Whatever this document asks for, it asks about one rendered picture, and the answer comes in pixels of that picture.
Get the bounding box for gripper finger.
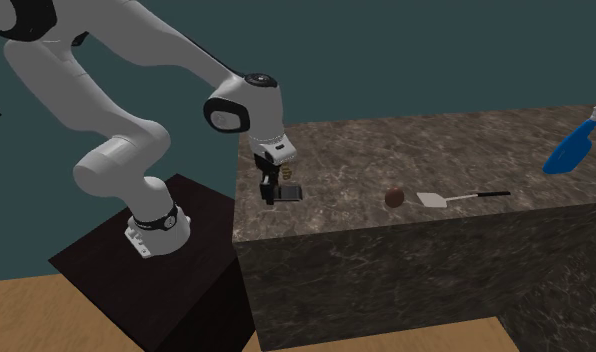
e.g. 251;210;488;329
274;184;304;203
258;174;277;206

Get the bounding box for dark robot stand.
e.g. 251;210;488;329
48;172;258;352

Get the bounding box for brown ball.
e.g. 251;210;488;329
384;186;406;209

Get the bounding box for blue spray bottle, white head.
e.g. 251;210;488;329
542;102;596;176

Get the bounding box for white spatula with black handle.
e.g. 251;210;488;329
415;190;512;210

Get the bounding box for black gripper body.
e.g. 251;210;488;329
252;152;285;185

